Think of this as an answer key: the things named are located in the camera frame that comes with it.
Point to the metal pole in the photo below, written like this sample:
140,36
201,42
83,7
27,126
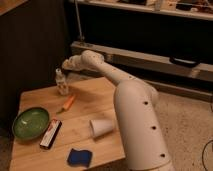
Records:
81,36

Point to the black red white box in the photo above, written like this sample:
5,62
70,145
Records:
50,134

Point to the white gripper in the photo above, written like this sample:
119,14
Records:
73,63

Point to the green bowl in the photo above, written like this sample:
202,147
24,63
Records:
30,123

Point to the white paper cup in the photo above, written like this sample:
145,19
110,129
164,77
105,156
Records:
101,127

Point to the blue sponge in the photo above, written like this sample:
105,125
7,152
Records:
79,157

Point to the wooden shelf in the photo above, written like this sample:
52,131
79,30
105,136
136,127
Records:
163,7

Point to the small clear plastic bottle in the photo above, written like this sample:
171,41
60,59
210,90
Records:
61,82

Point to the orange handled screwdriver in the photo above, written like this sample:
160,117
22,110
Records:
67,104

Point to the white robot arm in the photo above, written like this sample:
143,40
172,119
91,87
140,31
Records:
134,101

